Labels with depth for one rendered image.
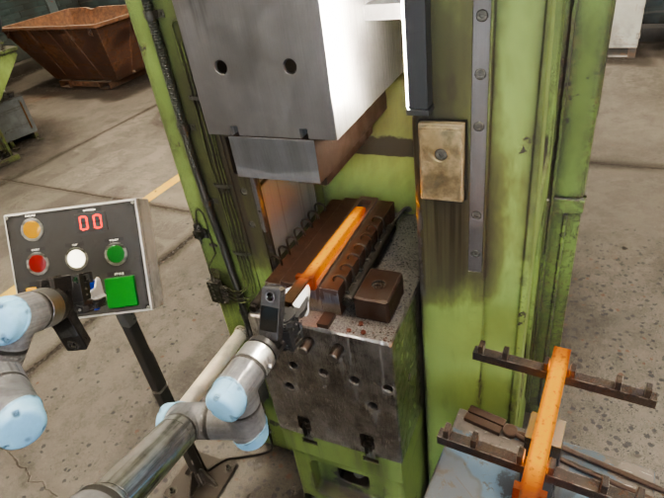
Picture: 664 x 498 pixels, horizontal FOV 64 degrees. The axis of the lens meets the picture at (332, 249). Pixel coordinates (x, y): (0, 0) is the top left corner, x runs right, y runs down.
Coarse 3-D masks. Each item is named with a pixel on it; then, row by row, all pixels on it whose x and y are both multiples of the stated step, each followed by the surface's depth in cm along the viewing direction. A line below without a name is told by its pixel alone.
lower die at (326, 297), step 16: (336, 208) 154; (352, 208) 151; (368, 208) 150; (384, 208) 150; (320, 224) 150; (336, 224) 147; (304, 240) 144; (320, 240) 141; (352, 240) 139; (368, 240) 138; (288, 256) 138; (304, 256) 136; (336, 256) 132; (352, 256) 133; (288, 272) 131; (336, 272) 128; (288, 288) 128; (320, 288) 124; (336, 288) 123; (320, 304) 127; (336, 304) 125
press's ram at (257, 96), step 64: (192, 0) 95; (256, 0) 90; (320, 0) 86; (384, 0) 103; (192, 64) 103; (256, 64) 97; (320, 64) 92; (384, 64) 117; (256, 128) 105; (320, 128) 99
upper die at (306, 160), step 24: (384, 96) 134; (360, 120) 121; (240, 144) 109; (264, 144) 107; (288, 144) 104; (312, 144) 102; (336, 144) 111; (240, 168) 113; (264, 168) 110; (288, 168) 108; (312, 168) 105
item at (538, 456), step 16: (560, 352) 98; (560, 368) 95; (544, 384) 93; (560, 384) 92; (544, 400) 90; (560, 400) 92; (544, 416) 87; (544, 432) 85; (544, 448) 83; (528, 464) 81; (544, 464) 80; (528, 480) 79; (512, 496) 79; (528, 496) 76; (544, 496) 76
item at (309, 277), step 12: (348, 216) 145; (360, 216) 146; (348, 228) 140; (336, 240) 136; (324, 252) 131; (336, 252) 134; (312, 264) 128; (324, 264) 128; (300, 276) 123; (312, 276) 122; (300, 288) 119; (312, 288) 123; (288, 300) 116
